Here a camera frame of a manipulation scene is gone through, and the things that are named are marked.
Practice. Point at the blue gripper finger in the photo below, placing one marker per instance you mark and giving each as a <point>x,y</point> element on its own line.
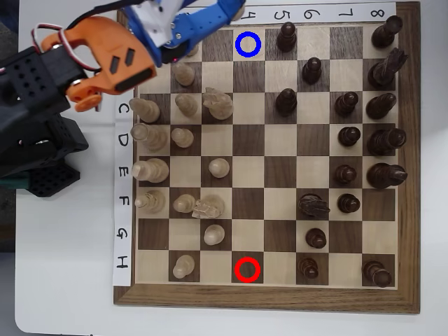
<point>203,24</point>

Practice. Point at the dark wooden pawn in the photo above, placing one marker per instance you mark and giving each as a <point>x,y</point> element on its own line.
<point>308,269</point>
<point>286,38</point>
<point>348,203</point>
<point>345,174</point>
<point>349,136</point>
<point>316,238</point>
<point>311,71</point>
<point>346,105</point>
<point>286,103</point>

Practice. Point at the light wooden queen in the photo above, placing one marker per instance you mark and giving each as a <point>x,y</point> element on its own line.
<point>150,137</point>

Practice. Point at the dark wooden queen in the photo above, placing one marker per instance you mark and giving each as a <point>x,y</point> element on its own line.
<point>385,141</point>

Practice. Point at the light wooden bishop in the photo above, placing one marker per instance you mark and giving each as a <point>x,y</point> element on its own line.
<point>145,110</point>
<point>150,202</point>

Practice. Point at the white camera mount with board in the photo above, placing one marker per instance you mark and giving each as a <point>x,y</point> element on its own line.
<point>154,21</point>

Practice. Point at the dark wooden rook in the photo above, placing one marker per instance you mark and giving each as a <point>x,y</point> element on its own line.
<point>376,273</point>
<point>385,33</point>

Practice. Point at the light wooden knight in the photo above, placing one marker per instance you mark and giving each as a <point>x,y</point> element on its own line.
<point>210,204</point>
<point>218,105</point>

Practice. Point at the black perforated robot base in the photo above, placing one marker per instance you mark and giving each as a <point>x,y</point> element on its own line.
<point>52,182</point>

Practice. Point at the white paper strip with numbers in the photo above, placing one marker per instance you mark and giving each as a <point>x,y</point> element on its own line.
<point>329,8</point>

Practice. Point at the dark wooden king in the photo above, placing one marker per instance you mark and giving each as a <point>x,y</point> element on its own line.
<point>385,176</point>

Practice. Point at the white paper strip with letters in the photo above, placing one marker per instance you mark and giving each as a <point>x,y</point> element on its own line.
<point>124,157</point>

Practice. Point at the green table clamp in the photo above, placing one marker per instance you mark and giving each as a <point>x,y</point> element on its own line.
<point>14,182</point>

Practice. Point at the dark wooden bishop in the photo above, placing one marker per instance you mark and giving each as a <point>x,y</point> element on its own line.
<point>379,106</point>

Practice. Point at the light wooden king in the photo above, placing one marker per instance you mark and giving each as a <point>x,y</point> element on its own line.
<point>152,170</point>

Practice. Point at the wooden chessboard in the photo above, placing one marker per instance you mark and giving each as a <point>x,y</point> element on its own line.
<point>248,147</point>

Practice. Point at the dark wooden knight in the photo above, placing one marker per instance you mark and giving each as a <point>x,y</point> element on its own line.
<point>311,206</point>
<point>383,71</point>

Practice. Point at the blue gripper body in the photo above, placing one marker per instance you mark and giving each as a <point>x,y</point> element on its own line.
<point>185,25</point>

